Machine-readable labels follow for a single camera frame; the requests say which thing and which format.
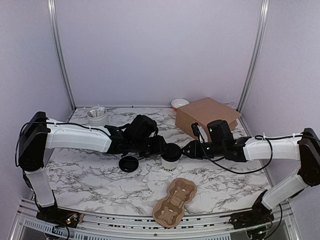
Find single white paper cup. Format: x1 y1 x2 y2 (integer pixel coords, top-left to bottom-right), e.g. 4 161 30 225
161 158 179 173

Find orange bowl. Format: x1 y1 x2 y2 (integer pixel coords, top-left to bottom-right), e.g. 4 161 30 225
171 98 190 112

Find aluminium frame post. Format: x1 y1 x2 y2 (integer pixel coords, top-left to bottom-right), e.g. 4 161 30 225
237 0 270 113
47 0 76 112

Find black plastic cup lid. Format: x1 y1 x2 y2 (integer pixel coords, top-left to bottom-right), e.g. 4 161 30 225
118 156 139 173

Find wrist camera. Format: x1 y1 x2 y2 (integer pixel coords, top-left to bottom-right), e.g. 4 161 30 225
123 114 159 141
191 119 235 145

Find brown paper bag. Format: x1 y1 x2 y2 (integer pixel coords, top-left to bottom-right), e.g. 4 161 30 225
175 97 241 139

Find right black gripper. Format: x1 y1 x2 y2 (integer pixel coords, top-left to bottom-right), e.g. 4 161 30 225
180 140 225 160

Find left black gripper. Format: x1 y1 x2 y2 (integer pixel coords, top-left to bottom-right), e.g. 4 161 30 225
131 135 170 158

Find white canister with stirrers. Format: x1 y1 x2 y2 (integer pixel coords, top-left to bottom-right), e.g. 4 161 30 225
86 105 109 127

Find aluminium front rail base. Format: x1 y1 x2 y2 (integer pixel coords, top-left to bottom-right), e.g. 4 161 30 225
8 199 302 240

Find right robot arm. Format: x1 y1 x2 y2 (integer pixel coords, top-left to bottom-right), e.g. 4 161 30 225
182 126 320 229

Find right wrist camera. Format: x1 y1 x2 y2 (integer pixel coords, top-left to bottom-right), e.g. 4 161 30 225
191 119 235 145

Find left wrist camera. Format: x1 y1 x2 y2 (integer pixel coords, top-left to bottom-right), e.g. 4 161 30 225
123 114 159 141

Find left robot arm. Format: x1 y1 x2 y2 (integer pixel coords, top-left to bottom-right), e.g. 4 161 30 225
15 111 169 228

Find right aluminium frame post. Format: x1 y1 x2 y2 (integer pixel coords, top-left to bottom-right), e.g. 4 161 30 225
237 0 270 113

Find left aluminium frame post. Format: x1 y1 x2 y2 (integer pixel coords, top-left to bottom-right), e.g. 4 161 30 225
47 0 76 112

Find brown cardboard cup carrier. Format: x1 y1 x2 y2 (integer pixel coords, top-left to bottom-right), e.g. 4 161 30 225
152 178 197 228

